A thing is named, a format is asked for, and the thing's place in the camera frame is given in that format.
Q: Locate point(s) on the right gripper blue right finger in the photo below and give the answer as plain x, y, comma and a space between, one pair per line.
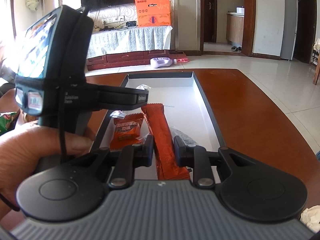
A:
184, 151

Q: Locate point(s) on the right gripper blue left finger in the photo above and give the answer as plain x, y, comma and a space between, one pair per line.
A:
147, 151

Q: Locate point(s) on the long orange snack bar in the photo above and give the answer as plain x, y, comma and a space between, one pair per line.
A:
167, 168

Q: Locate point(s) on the clear printed snack packet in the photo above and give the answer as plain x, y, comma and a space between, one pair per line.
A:
183, 137

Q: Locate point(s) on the orange square snack packet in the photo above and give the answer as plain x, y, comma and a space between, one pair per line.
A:
127, 131

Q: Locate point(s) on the green shrimp chips bag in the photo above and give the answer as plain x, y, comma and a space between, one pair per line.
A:
8, 121

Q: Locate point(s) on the clear small candy packet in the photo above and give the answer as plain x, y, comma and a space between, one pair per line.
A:
143, 87

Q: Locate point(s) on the person's left hand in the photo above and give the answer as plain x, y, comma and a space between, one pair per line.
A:
21, 150

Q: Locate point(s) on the grey shallow cardboard box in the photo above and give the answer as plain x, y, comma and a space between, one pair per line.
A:
186, 107

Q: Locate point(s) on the white patterned cabinet cloth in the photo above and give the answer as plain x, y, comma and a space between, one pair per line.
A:
129, 40

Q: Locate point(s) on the purple detergent bottle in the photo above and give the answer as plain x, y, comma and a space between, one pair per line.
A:
159, 62

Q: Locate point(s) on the red wooden tv cabinet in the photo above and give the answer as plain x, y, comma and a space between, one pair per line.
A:
134, 58

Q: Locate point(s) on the black router box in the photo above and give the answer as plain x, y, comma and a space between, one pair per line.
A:
131, 24

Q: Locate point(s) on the pair of slippers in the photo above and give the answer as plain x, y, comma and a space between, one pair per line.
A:
236, 49

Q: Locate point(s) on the orange gift box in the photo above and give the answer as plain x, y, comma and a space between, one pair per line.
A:
153, 13

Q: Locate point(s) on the crumpled white tissue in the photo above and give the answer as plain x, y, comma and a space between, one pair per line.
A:
311, 218

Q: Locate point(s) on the wooden kitchen cabinet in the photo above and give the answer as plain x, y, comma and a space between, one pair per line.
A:
235, 28

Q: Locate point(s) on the silver refrigerator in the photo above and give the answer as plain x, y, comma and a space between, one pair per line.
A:
290, 30

